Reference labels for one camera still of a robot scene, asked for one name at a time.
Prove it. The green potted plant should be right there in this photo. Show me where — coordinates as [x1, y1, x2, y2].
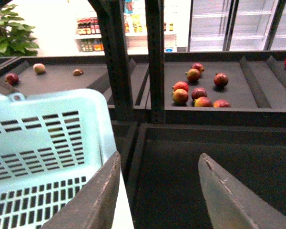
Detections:
[0, 4, 40, 57]

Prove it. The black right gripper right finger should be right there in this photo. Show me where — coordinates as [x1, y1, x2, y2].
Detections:
[198, 153, 286, 229]

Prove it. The light blue plastic basket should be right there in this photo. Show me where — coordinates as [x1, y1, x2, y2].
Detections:
[0, 88, 135, 229]

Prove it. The dark wooden produce stand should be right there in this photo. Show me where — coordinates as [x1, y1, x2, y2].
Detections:
[8, 0, 286, 229]

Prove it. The glass door refrigerator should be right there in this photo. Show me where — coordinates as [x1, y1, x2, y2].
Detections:
[187, 0, 286, 52]

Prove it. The white shelf with bottles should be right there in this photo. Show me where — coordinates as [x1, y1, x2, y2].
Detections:
[74, 0, 177, 55]

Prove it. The red mango fruit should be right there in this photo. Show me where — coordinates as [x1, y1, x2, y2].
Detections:
[173, 89, 189, 106]
[185, 69, 201, 83]
[214, 73, 229, 88]

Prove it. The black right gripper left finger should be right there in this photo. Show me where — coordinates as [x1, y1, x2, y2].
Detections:
[42, 152, 121, 229]

